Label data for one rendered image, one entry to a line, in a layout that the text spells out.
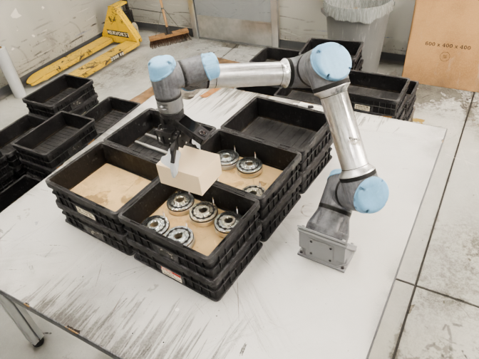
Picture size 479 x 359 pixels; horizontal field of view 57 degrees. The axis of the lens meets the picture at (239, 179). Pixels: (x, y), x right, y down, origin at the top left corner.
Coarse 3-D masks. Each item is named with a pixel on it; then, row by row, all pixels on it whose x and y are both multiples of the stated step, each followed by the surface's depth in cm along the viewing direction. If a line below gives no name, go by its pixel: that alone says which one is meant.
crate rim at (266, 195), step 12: (216, 132) 183; (228, 132) 182; (204, 144) 178; (264, 144) 173; (300, 156) 165; (288, 168) 160; (216, 180) 158; (276, 180) 155; (240, 192) 152; (264, 192) 151
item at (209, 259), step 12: (144, 192) 157; (228, 192) 154; (132, 204) 153; (120, 216) 149; (252, 216) 146; (132, 228) 147; (144, 228) 143; (240, 228) 141; (168, 240) 138; (228, 240) 136; (192, 252) 133; (216, 252) 132
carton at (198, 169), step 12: (180, 156) 139; (192, 156) 139; (204, 156) 138; (216, 156) 137; (168, 168) 135; (180, 168) 134; (192, 168) 134; (204, 168) 133; (216, 168) 139; (168, 180) 139; (180, 180) 136; (192, 180) 133; (204, 180) 134; (192, 192) 136; (204, 192) 136
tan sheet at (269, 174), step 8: (264, 168) 177; (272, 168) 177; (224, 176) 176; (232, 176) 175; (264, 176) 173; (272, 176) 173; (232, 184) 171; (240, 184) 171; (248, 184) 170; (256, 184) 170; (264, 184) 170
